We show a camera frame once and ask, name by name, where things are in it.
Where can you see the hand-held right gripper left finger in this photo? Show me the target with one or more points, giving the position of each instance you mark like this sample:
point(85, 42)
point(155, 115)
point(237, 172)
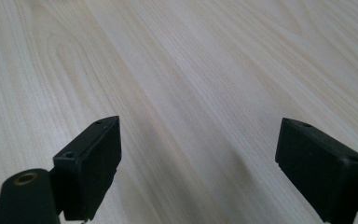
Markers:
point(90, 171)

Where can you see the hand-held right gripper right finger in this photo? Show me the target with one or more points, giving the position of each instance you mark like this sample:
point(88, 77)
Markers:
point(318, 174)

